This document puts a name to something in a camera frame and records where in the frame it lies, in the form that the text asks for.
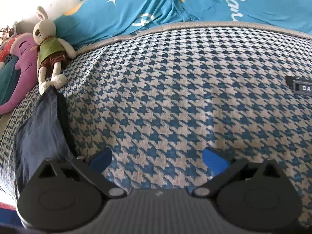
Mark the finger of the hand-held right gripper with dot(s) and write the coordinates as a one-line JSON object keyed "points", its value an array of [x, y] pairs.
{"points": [[299, 86]]}

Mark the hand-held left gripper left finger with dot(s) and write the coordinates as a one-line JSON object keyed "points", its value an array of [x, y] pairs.
{"points": [[101, 157]]}

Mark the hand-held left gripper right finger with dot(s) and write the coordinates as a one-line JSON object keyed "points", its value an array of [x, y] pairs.
{"points": [[214, 159]]}

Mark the grey-blue cloth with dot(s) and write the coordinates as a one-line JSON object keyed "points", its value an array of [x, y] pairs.
{"points": [[39, 131]]}

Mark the blue houndstooth mattress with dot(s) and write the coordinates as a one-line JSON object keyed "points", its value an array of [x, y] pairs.
{"points": [[170, 90]]}

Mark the purple moon plush pillow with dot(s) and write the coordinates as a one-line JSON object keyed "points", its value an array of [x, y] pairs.
{"points": [[23, 78]]}

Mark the teal pillow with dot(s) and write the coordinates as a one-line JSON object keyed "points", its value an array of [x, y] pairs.
{"points": [[6, 82]]}

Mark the white rabbit plush toy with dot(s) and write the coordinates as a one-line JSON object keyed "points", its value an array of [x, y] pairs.
{"points": [[48, 46]]}

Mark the blue printed pillow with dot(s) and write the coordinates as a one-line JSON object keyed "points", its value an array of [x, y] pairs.
{"points": [[170, 2]]}

